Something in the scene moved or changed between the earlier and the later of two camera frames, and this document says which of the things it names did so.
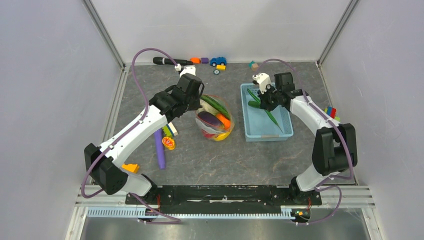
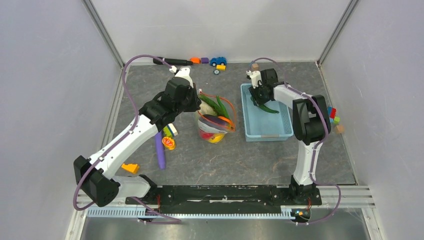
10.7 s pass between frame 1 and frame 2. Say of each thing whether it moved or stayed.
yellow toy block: stayed
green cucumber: stayed
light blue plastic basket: stayed
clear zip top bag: stayed
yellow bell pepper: moved
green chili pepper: moved
